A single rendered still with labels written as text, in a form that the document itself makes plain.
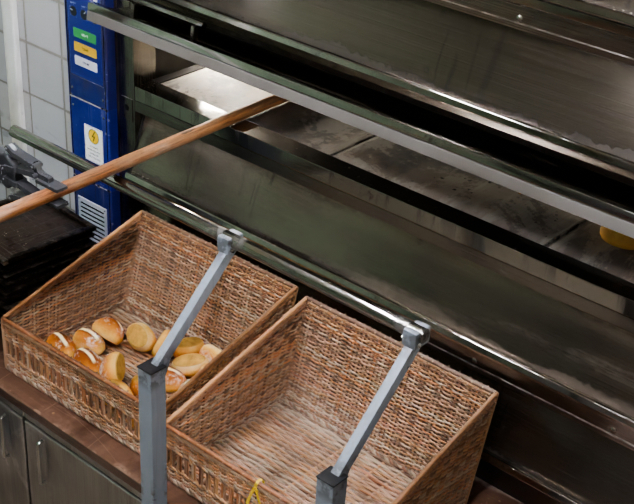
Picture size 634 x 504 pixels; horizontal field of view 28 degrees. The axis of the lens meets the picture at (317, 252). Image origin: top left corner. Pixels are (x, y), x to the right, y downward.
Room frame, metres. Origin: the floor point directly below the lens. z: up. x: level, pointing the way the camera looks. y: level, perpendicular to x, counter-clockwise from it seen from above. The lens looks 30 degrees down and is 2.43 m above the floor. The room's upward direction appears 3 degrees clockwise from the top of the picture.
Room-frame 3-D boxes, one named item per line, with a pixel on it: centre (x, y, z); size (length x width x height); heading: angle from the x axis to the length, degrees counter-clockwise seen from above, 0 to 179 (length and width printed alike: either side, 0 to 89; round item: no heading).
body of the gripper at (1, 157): (2.42, 0.68, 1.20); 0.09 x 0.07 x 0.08; 51
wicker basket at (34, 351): (2.55, 0.40, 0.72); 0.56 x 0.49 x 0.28; 51
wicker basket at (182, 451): (2.17, -0.05, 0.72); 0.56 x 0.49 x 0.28; 51
